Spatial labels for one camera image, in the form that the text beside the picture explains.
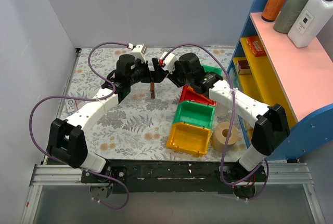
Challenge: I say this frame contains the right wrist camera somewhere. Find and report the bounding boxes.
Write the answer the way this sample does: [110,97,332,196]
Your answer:
[159,52,178,74]

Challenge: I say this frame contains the toilet paper roll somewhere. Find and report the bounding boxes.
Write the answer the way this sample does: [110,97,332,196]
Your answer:
[210,122,239,153]

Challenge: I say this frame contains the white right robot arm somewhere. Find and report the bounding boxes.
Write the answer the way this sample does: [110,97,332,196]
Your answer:
[152,53,290,181]

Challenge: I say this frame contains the clear plastic cup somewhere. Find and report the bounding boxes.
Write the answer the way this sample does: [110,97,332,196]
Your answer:
[215,102,229,117]

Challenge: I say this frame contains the red white small box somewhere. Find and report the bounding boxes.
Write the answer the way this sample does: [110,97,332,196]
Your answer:
[235,60,252,75]

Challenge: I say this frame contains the clear glass tray brown handles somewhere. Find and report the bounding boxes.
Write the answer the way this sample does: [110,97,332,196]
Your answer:
[130,82,155,100]

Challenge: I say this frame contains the white square bottle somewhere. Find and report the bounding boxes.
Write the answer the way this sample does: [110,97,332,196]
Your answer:
[288,0,332,48]

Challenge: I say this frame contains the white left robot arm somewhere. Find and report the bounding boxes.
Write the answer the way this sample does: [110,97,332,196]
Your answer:
[47,52,151,182]

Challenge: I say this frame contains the green plastic bin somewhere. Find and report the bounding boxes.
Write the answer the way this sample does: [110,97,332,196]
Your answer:
[202,65,222,75]
[173,101,215,129]

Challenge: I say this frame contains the green plastic bin far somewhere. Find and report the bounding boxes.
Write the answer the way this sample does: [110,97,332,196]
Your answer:
[202,65,222,75]

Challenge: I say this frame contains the grey pump bottle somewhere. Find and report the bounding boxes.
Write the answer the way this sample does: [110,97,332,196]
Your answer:
[273,0,309,34]

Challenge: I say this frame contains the yellow plastic bin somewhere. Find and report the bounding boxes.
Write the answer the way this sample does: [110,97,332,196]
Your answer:
[166,123,211,157]

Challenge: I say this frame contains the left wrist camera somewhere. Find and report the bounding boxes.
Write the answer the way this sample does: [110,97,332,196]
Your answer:
[127,43,147,63]

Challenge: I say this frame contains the orange soap box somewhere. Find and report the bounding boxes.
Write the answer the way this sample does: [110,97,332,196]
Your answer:
[246,35,266,57]

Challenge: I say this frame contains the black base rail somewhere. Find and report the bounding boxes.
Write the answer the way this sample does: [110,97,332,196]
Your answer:
[80,157,267,196]

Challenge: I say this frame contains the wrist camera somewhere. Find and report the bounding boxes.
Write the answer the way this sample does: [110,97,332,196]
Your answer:
[127,43,147,63]
[159,52,178,74]

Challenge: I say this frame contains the blue shelf unit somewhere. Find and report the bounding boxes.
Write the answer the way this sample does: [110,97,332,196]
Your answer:
[229,0,332,160]

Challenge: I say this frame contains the red plastic bin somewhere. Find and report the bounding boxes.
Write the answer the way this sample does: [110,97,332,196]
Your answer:
[179,85,216,107]

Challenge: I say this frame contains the packaged toothbrush on table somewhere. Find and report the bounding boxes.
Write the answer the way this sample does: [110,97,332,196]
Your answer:
[65,99,78,114]

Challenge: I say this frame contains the green plastic bin near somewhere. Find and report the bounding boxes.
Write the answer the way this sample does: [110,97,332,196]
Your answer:
[173,101,215,129]

